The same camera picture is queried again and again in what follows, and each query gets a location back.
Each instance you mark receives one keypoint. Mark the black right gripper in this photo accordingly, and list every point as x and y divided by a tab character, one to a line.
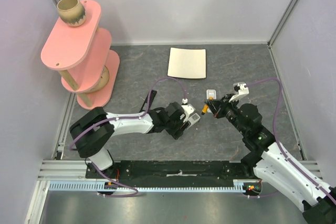
218	108

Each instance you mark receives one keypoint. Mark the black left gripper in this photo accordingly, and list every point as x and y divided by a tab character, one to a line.
177	132

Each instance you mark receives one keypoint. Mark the orange handle screwdriver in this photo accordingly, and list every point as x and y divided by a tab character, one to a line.
206	108

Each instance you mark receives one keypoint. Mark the white remote control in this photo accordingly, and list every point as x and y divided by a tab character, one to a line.
193	119

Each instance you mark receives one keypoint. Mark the black remote control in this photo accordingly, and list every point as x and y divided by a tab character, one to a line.
148	101

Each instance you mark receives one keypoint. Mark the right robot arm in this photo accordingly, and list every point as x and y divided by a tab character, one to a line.
272	163

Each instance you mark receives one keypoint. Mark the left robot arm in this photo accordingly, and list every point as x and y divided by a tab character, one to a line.
91	132

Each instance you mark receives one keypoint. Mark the small white box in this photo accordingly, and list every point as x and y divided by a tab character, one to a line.
211	94

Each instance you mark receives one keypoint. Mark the white square plate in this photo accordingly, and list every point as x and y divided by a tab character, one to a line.
187	63

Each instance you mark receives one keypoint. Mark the beige cup on lower shelf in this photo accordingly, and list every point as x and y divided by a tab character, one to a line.
104	78

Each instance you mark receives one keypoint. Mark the pink three tier shelf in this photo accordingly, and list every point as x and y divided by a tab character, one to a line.
79	55

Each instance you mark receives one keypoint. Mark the beige ceramic mug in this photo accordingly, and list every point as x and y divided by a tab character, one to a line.
71	12

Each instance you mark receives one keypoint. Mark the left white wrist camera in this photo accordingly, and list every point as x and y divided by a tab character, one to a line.
188	109

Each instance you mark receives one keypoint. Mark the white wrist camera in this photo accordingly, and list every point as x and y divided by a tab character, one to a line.
240	91
188	109

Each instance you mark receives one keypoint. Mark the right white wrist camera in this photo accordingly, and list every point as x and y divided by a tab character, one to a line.
240	91

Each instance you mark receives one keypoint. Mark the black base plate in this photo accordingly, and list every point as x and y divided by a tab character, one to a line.
176	174

